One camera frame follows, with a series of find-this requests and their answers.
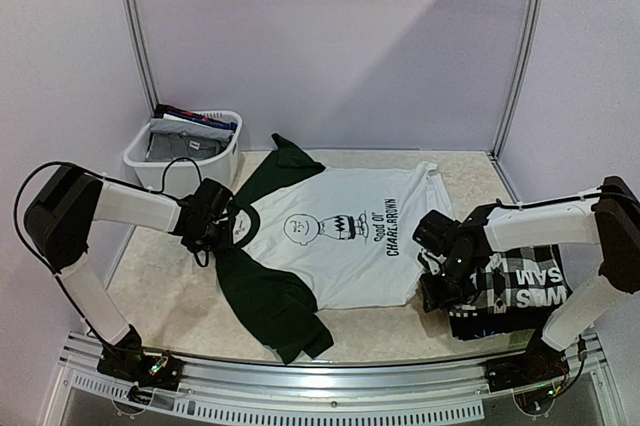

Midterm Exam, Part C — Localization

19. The aluminium front rail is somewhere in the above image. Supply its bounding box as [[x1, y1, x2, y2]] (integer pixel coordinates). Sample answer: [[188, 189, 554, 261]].
[[43, 333, 627, 425]]

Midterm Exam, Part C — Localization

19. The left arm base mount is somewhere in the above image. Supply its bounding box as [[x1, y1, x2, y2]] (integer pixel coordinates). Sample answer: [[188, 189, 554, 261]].
[[97, 336, 185, 391]]

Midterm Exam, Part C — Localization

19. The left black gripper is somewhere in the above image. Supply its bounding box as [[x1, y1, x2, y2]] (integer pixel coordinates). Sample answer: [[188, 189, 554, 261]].
[[187, 219, 233, 253]]

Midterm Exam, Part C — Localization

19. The dark striped cloth in basket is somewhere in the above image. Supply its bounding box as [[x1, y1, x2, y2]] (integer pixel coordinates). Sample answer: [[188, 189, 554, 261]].
[[153, 104, 238, 131]]

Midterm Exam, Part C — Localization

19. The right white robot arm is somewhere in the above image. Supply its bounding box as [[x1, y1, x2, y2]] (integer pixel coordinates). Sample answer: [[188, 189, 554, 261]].
[[413, 176, 639, 382]]

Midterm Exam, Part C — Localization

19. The aluminium corner post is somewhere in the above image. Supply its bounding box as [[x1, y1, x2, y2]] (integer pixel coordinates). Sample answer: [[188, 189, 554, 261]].
[[122, 0, 159, 115], [490, 0, 542, 162]]

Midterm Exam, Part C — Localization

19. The white cloth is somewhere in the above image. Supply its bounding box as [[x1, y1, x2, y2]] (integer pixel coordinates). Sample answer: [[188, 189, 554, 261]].
[[215, 135, 453, 364]]

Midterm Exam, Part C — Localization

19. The left aluminium corner post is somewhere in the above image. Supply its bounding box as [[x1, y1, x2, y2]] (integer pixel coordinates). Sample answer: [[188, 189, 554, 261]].
[[122, 0, 159, 115]]

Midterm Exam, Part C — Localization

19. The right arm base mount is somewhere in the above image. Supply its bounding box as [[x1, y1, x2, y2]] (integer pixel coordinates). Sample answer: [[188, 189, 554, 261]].
[[482, 335, 587, 398]]

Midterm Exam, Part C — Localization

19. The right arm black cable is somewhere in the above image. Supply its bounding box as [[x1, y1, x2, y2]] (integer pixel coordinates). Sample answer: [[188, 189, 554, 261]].
[[494, 185, 640, 212]]

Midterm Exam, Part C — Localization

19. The right aluminium corner post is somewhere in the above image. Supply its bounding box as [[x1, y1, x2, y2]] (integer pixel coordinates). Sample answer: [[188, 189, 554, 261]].
[[490, 0, 542, 162]]

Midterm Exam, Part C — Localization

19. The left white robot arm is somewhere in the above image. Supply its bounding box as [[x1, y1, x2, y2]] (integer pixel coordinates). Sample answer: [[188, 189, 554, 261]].
[[12, 161, 233, 380]]

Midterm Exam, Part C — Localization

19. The folded black garment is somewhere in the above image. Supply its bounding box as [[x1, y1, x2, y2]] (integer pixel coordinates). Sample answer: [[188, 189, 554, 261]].
[[447, 304, 562, 341]]

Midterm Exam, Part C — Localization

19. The grey cloth in basket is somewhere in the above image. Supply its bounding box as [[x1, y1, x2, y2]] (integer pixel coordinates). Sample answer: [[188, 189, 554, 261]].
[[146, 119, 234, 162]]

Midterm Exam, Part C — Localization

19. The white laundry basket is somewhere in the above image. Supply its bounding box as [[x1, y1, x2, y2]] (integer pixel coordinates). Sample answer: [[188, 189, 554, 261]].
[[123, 110, 243, 197]]

